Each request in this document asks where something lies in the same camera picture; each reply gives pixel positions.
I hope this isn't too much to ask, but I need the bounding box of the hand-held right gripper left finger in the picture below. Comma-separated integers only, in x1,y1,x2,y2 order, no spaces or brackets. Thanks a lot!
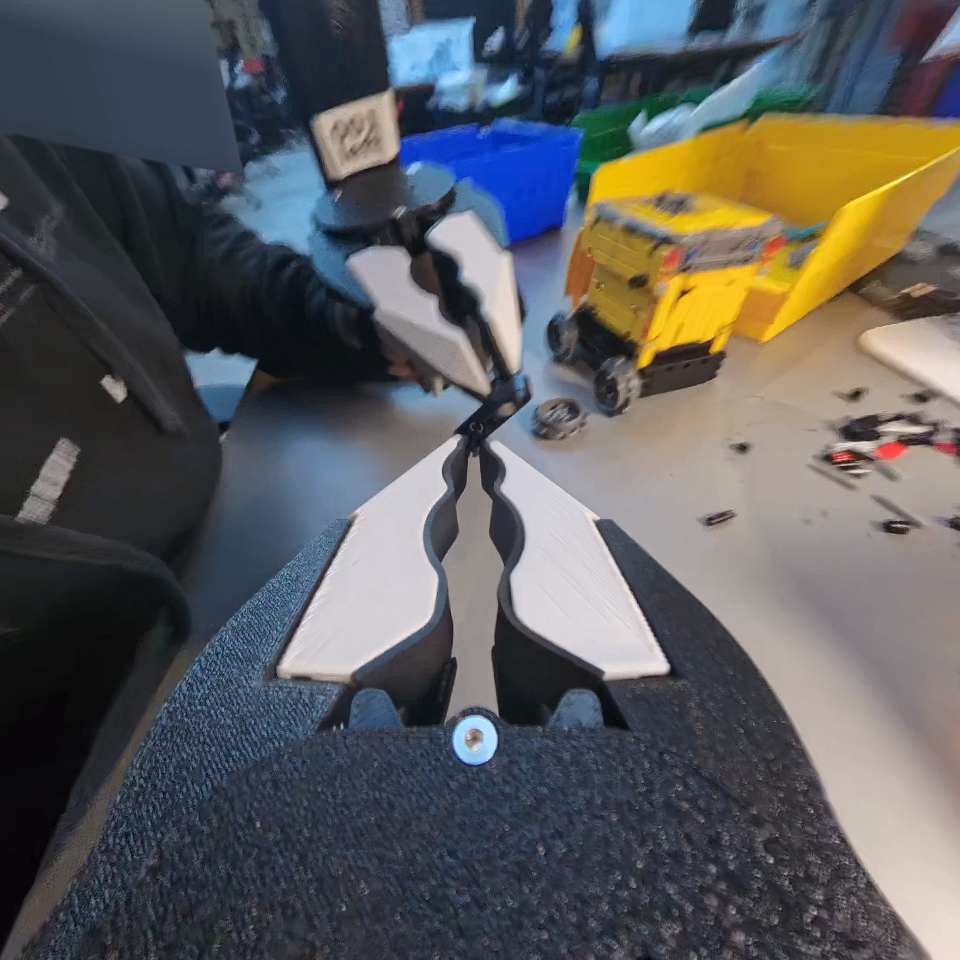
275,437,468,685

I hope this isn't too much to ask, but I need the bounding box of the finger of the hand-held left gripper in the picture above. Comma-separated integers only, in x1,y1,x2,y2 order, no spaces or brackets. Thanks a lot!
345,245,499,397
426,207,528,379

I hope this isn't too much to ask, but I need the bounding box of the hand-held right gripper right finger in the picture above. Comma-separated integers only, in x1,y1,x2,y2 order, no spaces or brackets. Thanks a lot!
483,437,673,685

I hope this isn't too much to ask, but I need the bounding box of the thin black holed brick beam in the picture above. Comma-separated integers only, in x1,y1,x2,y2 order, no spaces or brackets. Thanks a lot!
458,375,534,451

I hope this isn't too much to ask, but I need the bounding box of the yellow toy brick vehicle model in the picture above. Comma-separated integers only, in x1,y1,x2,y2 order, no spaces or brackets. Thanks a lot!
545,192,790,420

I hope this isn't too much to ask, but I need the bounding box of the pile of black brick parts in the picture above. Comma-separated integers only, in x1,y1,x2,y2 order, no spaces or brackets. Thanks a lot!
810,402,960,484

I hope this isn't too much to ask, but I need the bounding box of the yellow storage bin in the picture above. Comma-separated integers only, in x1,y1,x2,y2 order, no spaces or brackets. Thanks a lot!
588,113,960,345

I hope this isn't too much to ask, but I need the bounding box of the grey desk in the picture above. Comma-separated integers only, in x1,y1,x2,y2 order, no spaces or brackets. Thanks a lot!
180,135,960,960

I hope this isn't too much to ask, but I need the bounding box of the person's left hand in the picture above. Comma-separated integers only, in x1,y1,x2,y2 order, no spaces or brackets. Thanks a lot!
374,336,450,397

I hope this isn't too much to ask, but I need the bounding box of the blue storage bin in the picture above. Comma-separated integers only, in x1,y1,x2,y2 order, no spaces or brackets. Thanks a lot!
398,117,585,247

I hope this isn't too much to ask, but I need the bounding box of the grey toothed brick wheel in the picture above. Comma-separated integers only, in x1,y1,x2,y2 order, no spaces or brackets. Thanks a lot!
533,398,589,442

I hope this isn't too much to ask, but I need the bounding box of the green storage bin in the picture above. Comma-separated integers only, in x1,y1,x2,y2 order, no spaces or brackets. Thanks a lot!
570,83,820,205

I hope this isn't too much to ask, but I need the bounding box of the white plastic bag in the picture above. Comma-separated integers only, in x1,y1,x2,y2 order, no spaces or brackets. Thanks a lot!
630,72,799,153

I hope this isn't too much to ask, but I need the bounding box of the person in black hoodie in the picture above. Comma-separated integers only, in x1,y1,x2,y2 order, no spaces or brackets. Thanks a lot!
0,135,229,916

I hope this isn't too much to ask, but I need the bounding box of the white book stand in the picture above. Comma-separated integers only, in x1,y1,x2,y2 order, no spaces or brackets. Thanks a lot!
858,312,960,405

